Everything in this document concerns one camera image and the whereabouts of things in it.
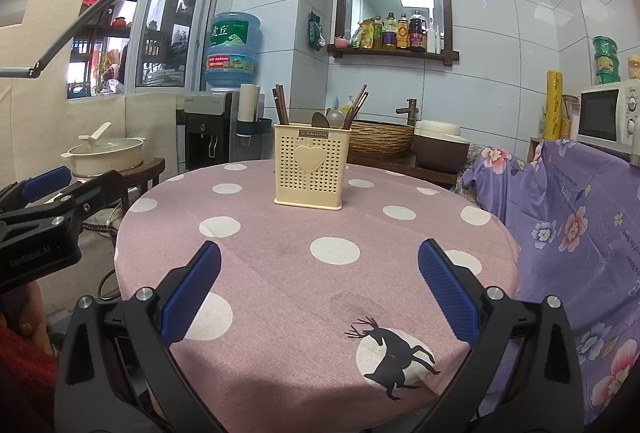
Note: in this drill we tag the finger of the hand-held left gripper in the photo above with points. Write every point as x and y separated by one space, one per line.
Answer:
100 190
45 183

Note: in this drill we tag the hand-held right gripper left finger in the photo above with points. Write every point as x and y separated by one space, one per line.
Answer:
192 293

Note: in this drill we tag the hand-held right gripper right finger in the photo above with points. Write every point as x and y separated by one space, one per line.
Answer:
450 293

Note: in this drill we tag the cream plastic utensil holder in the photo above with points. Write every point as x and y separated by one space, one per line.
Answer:
310 183

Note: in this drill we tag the brown wooden chopstick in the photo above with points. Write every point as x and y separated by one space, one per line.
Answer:
285 105
277 105

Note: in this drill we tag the black gold-banded chopstick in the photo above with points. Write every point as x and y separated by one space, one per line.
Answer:
361 110
357 103

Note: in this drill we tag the person's left forearm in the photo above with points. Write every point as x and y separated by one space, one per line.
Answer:
25 363

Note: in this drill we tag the cream lidded pot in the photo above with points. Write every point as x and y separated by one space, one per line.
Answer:
107 158

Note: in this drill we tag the pink polka dot tablecloth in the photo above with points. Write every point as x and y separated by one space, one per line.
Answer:
280 238

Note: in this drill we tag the grey water dispenser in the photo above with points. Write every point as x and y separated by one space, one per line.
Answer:
205 133

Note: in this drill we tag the purple floral cloth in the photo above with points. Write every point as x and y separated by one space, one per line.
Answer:
560 213

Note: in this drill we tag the dark wooden counter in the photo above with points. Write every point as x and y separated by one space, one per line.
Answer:
400 165

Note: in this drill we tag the brown and white rice cooker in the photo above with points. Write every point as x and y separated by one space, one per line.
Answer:
440 148

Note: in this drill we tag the sliding glass window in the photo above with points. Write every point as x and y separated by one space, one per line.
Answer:
160 38

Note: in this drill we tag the woven wicker basin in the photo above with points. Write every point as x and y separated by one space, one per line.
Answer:
382 140

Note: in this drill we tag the bamboo style faucet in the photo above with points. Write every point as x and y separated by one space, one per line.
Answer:
410 110

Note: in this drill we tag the blue water bottle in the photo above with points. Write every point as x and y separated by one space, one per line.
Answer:
232 53

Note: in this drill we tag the yellow paper roll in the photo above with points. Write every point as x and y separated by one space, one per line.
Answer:
555 108

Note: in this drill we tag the yellow soap dispenser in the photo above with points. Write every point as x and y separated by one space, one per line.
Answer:
348 104

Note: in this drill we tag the white microwave oven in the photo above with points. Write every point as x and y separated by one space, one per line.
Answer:
600 113

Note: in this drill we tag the wooden framed mirror shelf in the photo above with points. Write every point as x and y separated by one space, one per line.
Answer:
395 55

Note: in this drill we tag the white plastic bottle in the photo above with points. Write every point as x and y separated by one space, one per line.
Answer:
434 42

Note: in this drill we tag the dark soy sauce bottle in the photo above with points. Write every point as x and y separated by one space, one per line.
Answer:
417 35

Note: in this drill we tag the amber sauce bottle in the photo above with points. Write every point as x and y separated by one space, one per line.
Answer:
403 35

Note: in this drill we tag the yellow oil bottle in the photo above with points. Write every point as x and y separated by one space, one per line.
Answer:
390 35

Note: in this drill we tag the green hanging packet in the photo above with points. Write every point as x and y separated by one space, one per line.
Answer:
315 33

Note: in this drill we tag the green glass bottle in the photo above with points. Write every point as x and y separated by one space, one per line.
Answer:
378 35

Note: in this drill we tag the yellow snack packet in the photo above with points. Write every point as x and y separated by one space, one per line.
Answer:
362 35

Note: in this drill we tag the small pink pot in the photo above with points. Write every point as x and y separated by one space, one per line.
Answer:
341 42

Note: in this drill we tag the stack of green jars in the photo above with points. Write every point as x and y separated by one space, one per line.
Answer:
606 60

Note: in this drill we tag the jar with yellow lid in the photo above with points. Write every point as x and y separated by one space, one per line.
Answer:
634 68

